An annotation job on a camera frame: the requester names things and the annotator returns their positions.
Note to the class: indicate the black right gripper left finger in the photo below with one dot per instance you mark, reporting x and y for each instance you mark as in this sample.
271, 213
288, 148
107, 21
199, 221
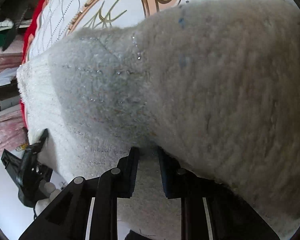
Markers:
87, 208

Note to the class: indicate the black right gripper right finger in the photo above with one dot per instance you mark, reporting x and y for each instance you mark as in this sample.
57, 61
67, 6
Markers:
209, 210

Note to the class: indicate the white fluffy sweater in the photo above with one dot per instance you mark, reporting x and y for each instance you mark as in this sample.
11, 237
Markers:
215, 83

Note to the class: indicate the pile of folded clothes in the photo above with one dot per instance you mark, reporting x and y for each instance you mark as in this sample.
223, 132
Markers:
5, 27

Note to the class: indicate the pink floral curtain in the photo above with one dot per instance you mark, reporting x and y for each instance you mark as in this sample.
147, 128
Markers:
13, 132

